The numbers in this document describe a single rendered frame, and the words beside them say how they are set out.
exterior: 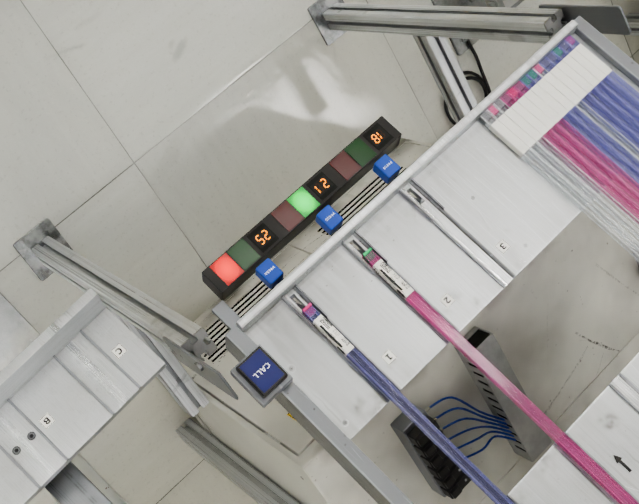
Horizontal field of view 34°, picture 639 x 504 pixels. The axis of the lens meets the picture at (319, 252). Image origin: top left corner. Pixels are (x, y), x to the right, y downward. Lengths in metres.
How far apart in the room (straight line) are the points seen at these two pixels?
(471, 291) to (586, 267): 0.49
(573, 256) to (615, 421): 0.50
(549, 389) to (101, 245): 0.86
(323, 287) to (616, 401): 0.40
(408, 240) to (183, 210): 0.77
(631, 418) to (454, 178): 0.39
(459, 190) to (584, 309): 0.50
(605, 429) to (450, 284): 0.27
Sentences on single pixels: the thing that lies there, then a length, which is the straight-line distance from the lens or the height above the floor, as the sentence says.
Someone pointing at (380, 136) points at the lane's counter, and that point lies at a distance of 1.48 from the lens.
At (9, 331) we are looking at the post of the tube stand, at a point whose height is 0.01.
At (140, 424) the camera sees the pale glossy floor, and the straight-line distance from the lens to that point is 2.17.
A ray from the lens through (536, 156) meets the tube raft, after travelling 1.48.
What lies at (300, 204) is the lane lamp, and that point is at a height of 0.66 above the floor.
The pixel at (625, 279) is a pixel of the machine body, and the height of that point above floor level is 0.62.
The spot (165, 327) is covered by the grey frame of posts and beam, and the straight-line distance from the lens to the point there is 1.47.
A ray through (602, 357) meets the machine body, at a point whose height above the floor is 0.62.
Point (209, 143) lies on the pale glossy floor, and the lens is 2.09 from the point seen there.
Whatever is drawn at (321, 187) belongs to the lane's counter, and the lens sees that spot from 1.44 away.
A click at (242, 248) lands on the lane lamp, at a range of 1.40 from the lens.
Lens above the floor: 1.85
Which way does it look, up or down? 55 degrees down
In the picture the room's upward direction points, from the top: 111 degrees clockwise
